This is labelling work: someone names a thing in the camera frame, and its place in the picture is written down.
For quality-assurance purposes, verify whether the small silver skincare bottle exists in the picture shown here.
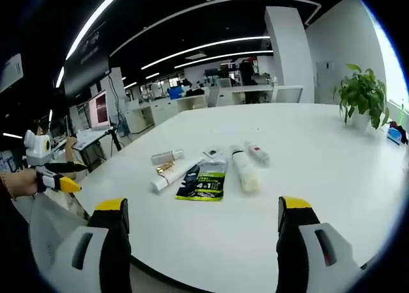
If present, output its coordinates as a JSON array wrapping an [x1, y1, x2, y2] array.
[[150, 148, 186, 166]]

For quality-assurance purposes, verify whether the white side desk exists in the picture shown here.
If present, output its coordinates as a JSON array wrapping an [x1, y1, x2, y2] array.
[[72, 126, 123, 171]]

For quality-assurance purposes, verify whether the white grey chair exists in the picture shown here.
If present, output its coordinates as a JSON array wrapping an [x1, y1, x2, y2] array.
[[28, 189, 93, 283]]

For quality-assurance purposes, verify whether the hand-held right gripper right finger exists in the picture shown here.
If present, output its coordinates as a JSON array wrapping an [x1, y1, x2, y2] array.
[[275, 196, 362, 293]]

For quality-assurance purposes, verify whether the small grey skincare sachet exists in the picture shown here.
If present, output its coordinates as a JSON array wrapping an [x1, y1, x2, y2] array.
[[203, 148, 225, 160]]

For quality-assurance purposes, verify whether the blue white box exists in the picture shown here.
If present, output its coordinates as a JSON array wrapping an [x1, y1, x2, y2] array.
[[386, 125, 405, 146]]

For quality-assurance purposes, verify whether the person's left hand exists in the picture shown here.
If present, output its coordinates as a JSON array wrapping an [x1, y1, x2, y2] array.
[[0, 168, 40, 198]]

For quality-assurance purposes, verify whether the white gold skincare tube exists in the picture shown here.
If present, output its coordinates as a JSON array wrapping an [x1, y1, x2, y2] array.
[[150, 157, 206, 195]]

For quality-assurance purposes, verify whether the white red label skincare bottle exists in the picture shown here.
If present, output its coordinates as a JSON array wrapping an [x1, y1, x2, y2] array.
[[243, 140, 271, 168]]

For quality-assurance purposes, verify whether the white wall panel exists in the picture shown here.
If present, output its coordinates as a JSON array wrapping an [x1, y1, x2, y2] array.
[[0, 53, 24, 94]]

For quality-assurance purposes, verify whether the black green skincare sachet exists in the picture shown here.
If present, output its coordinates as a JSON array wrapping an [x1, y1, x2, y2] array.
[[174, 158, 229, 202]]

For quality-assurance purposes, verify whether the cream white skincare bottle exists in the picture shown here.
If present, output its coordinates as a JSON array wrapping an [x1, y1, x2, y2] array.
[[229, 143, 259, 195]]

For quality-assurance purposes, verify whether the computer monitor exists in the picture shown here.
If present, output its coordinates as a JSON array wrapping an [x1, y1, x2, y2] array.
[[88, 89, 112, 130]]

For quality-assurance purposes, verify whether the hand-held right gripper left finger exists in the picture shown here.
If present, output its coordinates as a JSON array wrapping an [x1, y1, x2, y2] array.
[[40, 197, 132, 293]]

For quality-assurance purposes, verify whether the black hanging screen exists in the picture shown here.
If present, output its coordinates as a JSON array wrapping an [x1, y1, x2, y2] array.
[[63, 20, 112, 99]]

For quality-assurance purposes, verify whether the green potted plant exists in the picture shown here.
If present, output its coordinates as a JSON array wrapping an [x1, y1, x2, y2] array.
[[333, 63, 391, 131]]

